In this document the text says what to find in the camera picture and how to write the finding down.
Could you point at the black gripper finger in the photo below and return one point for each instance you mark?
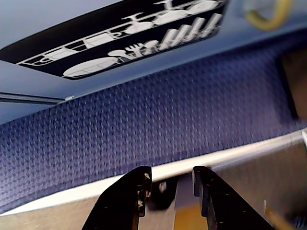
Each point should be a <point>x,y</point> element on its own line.
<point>223,210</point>
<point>120,203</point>

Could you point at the blue textured floor mat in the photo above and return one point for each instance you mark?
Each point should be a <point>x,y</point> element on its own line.
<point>144,119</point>

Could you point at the blue wooden toy kitchen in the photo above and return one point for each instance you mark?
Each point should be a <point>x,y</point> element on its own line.
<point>14,110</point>

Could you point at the blue dishwasher door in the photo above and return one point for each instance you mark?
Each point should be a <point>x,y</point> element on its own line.
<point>72,14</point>

